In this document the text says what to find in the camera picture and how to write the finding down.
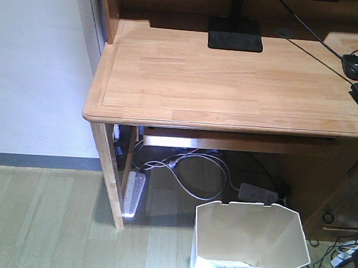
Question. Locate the white plastic trash bin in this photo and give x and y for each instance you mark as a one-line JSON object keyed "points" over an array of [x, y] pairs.
{"points": [[248, 235]]}

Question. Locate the white power strip left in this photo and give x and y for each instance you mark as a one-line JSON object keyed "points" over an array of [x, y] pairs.
{"points": [[133, 192]]}

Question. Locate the white power strip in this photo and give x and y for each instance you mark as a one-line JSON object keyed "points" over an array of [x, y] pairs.
{"points": [[344, 254], [133, 192]]}

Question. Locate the light wooden desk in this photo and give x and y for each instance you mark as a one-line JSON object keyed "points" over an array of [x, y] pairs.
{"points": [[290, 100]]}

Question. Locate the grey power strip under desk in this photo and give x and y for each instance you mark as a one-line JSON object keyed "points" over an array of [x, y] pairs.
{"points": [[252, 193]]}

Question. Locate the black monitor stand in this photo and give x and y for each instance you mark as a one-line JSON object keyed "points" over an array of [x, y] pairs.
{"points": [[234, 32]]}

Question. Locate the black computer mouse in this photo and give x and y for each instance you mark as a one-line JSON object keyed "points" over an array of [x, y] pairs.
{"points": [[350, 66]]}

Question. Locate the white power strip right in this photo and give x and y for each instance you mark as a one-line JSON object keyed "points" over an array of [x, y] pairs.
{"points": [[344, 254]]}

